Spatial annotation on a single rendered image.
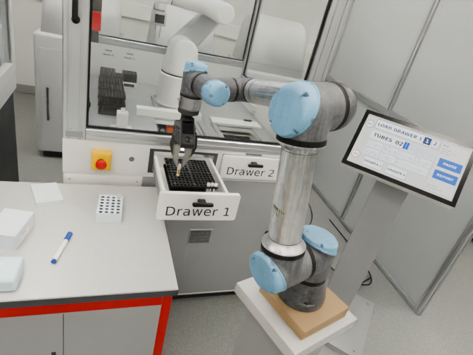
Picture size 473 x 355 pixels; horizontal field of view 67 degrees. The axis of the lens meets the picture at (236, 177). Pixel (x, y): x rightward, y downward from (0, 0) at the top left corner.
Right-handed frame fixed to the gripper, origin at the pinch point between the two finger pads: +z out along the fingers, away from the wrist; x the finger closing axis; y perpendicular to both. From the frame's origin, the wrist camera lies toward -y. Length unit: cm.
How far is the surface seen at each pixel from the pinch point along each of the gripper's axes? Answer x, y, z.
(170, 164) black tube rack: 1.3, 15.9, 8.4
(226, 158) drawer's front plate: -23.1, 23.8, 6.6
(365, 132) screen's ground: -91, 31, -13
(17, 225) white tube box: 47, -17, 18
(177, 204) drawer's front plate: -0.2, -10.5, 10.2
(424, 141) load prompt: -112, 17, -18
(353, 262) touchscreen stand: -107, 17, 56
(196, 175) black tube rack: -8.3, 8.8, 8.5
